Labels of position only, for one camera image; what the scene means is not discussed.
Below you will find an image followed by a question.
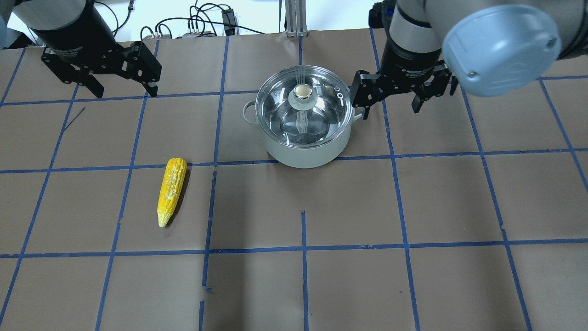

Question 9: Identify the yellow corn cob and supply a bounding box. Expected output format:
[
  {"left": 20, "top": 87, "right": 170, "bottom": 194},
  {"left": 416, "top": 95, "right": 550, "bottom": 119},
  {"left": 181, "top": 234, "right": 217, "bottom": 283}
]
[{"left": 156, "top": 158, "right": 187, "bottom": 228}]

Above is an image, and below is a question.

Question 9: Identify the aluminium frame post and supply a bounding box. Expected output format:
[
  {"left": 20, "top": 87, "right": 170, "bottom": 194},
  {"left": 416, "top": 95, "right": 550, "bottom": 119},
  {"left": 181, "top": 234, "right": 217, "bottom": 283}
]
[{"left": 285, "top": 0, "right": 308, "bottom": 38}]

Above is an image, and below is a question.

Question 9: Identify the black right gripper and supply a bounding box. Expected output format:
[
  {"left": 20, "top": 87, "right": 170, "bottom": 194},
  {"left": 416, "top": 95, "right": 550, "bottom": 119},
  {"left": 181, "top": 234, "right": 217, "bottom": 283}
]
[{"left": 351, "top": 39, "right": 458, "bottom": 120}]

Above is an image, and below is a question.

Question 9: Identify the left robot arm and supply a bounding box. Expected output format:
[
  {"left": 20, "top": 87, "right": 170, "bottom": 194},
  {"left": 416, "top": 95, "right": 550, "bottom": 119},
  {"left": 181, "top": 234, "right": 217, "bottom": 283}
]
[{"left": 1, "top": 0, "right": 162, "bottom": 98}]

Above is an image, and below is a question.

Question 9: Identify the black cable bundle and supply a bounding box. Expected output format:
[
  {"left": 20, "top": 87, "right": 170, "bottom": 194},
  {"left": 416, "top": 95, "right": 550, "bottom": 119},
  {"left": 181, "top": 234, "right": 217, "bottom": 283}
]
[{"left": 94, "top": 0, "right": 267, "bottom": 40}]

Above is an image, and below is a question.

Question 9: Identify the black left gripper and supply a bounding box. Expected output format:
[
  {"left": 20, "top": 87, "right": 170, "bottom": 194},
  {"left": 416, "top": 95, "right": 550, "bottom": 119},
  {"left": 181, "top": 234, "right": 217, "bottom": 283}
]
[{"left": 41, "top": 38, "right": 162, "bottom": 98}]

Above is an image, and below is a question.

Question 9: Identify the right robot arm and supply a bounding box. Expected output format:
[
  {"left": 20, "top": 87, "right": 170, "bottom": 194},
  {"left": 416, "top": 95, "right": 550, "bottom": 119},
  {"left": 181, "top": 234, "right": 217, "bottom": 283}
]
[{"left": 350, "top": 0, "right": 587, "bottom": 119}]

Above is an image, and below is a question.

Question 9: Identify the glass pot lid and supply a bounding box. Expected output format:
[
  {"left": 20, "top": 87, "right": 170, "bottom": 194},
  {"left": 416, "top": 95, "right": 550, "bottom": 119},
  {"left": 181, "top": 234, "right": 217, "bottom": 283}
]
[{"left": 254, "top": 65, "right": 355, "bottom": 148}]

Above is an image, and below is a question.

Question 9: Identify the pale green steel pot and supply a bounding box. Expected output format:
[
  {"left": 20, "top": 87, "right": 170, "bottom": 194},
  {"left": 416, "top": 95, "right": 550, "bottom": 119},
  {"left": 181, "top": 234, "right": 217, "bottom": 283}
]
[{"left": 243, "top": 65, "right": 362, "bottom": 169}]

